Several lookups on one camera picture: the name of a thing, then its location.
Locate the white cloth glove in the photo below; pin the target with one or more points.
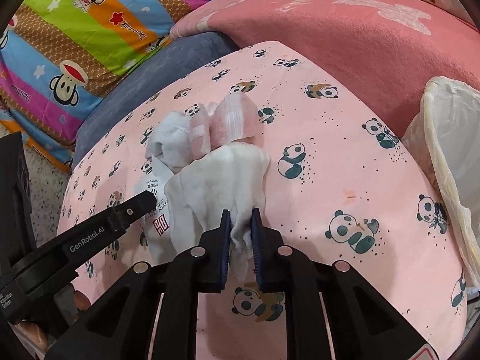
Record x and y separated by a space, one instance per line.
229 178

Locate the white lined trash bin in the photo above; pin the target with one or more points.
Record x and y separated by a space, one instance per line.
443 138

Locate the pink white sock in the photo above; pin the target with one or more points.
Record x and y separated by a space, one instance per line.
218 124

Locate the colourful striped monkey quilt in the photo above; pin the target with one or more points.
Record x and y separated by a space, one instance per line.
61 58

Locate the white printed packet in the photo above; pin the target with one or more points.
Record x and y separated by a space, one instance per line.
155 226

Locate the pink panda print sheet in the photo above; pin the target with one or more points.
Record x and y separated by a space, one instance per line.
338 185

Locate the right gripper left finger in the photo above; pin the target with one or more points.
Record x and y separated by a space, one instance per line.
151 312

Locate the blue grey cushion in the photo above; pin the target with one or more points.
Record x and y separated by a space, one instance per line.
169 64

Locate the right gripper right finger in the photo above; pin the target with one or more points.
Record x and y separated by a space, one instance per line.
332 312

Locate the pink towel blanket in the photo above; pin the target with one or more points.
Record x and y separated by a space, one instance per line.
384 51

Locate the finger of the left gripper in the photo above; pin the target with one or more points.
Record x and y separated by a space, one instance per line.
120 213

